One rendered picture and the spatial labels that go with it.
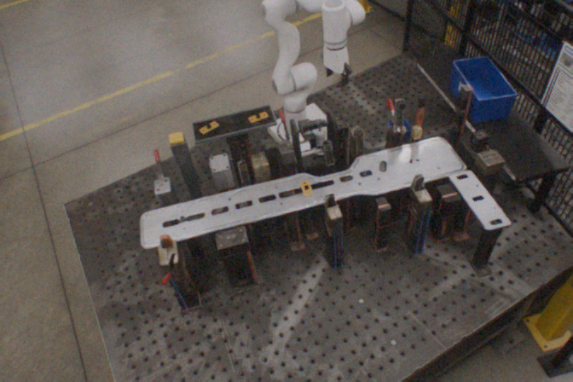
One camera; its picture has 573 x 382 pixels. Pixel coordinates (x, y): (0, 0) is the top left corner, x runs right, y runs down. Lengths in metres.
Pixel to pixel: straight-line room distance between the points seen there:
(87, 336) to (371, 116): 2.07
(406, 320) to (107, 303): 1.25
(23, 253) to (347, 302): 2.36
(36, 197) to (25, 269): 0.66
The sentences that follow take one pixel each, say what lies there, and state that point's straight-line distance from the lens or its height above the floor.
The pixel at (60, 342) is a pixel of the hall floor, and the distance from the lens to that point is 3.10.
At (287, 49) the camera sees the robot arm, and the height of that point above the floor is 1.31.
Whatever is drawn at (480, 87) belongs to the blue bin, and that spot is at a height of 1.03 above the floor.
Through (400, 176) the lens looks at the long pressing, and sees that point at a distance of 2.00.
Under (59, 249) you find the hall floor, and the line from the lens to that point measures 3.50.
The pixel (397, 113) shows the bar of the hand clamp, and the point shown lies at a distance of 2.05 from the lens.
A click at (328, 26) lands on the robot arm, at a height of 1.62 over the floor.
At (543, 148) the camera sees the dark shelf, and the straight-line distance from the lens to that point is 2.21.
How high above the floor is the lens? 2.47
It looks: 46 degrees down
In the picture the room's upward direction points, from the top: 9 degrees counter-clockwise
